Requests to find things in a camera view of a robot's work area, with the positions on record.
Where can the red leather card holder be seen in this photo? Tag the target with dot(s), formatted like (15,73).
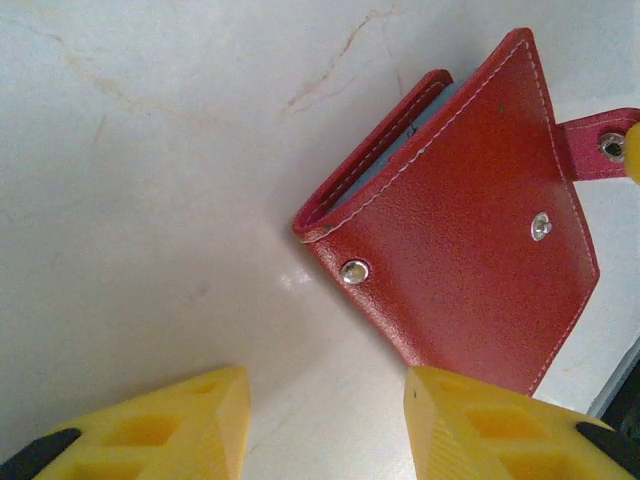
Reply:
(450,250)

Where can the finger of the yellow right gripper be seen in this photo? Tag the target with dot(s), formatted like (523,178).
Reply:
(634,155)

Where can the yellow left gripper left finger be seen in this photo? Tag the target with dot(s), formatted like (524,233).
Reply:
(175,440)

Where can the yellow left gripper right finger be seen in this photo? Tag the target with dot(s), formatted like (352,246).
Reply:
(475,440)

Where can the aluminium front frame rail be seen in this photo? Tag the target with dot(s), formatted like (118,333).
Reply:
(625,370)

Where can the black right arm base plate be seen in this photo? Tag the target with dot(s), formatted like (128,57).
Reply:
(629,417)

